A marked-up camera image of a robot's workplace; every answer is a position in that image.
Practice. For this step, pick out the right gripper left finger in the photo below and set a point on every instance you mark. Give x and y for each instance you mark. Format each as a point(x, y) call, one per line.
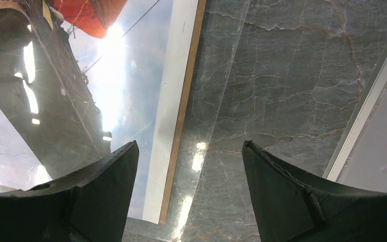
point(89, 204)

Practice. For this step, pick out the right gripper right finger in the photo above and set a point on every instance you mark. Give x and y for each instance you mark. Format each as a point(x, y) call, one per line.
point(291, 204)

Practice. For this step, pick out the clear acrylic glazing sheet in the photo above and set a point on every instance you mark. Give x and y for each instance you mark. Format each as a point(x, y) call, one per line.
point(198, 184)

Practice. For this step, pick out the aluminium corner profile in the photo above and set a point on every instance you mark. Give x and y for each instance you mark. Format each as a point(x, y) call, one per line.
point(359, 119)

